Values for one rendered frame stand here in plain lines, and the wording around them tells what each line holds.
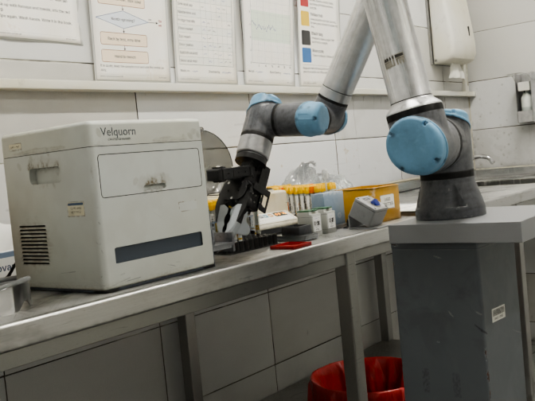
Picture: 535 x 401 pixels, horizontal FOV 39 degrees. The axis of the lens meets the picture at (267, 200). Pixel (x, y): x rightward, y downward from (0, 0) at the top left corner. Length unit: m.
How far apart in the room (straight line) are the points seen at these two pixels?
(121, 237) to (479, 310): 0.73
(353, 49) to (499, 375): 0.77
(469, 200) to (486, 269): 0.15
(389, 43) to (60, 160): 0.68
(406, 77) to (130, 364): 1.18
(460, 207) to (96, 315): 0.79
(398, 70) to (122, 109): 0.96
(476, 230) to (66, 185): 0.79
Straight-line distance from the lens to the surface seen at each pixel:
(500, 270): 1.67
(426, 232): 1.58
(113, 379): 2.19
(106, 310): 1.27
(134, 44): 2.27
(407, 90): 1.52
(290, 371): 2.79
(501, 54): 4.16
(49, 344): 1.25
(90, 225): 1.33
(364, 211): 1.96
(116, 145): 1.35
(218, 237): 1.59
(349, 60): 1.72
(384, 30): 1.54
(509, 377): 1.73
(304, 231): 1.83
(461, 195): 1.62
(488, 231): 1.52
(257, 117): 1.68
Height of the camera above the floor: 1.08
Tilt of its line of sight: 3 degrees down
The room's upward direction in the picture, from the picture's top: 6 degrees counter-clockwise
